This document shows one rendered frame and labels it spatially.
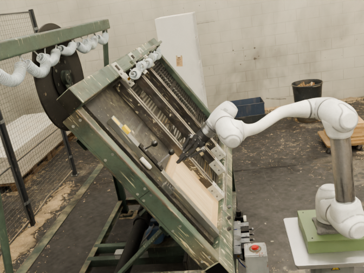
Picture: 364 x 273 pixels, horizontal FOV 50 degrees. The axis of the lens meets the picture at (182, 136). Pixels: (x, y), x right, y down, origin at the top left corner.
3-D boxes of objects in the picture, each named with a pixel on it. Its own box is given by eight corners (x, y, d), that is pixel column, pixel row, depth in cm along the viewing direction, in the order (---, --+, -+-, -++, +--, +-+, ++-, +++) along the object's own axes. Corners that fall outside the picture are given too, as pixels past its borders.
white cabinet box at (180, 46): (209, 139, 652) (192, 13, 585) (175, 143, 661) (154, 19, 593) (210, 128, 709) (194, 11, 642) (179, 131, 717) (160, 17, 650)
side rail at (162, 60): (216, 137, 411) (225, 130, 407) (147, 56, 390) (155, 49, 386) (216, 134, 418) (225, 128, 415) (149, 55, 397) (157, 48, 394)
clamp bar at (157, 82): (219, 161, 341) (240, 145, 333) (128, 57, 318) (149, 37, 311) (219, 156, 350) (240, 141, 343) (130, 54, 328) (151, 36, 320)
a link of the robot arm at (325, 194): (335, 209, 244) (335, 177, 237) (351, 223, 227) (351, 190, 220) (310, 214, 242) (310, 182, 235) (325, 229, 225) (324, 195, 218)
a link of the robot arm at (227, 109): (203, 115, 207) (209, 128, 196) (223, 93, 202) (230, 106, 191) (218, 125, 212) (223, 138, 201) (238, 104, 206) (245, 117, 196)
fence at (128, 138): (214, 238, 235) (219, 235, 234) (106, 122, 217) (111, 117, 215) (214, 233, 240) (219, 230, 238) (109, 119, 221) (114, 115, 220)
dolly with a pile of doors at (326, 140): (367, 151, 517) (368, 122, 504) (326, 155, 525) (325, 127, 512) (353, 135, 574) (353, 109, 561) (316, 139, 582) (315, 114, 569)
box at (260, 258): (270, 282, 211) (267, 255, 205) (247, 283, 213) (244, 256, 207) (267, 268, 222) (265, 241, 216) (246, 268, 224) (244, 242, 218)
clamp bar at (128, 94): (216, 203, 272) (243, 185, 265) (99, 74, 250) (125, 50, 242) (216, 196, 282) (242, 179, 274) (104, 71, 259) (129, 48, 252)
